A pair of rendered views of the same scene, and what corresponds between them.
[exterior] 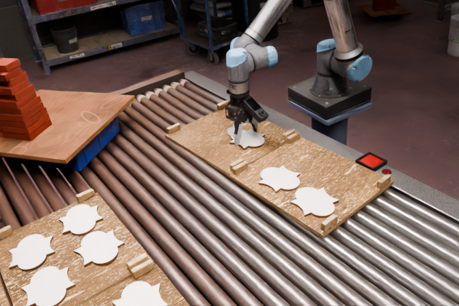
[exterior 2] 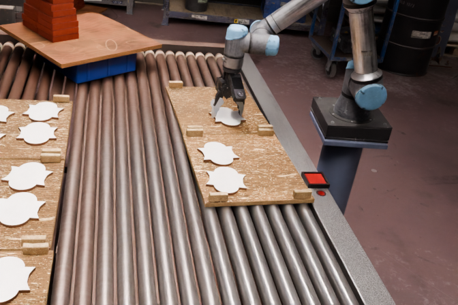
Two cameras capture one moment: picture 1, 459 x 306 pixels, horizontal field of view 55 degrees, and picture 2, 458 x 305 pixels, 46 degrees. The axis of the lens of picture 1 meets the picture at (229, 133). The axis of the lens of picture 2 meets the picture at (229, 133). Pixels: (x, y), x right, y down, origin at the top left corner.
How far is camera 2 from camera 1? 0.76 m
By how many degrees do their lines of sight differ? 17
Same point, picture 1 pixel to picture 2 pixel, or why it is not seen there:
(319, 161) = (268, 158)
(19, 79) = not seen: outside the picture
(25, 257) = not seen: outside the picture
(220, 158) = (189, 120)
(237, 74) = (230, 48)
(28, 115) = (58, 20)
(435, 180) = not seen: outside the picture
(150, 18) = not seen: hidden behind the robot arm
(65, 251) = (14, 125)
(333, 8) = (353, 22)
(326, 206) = (230, 186)
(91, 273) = (17, 146)
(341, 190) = (259, 184)
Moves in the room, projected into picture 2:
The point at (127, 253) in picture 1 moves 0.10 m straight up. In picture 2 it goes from (52, 146) to (51, 118)
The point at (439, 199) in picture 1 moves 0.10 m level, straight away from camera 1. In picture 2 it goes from (341, 231) to (363, 222)
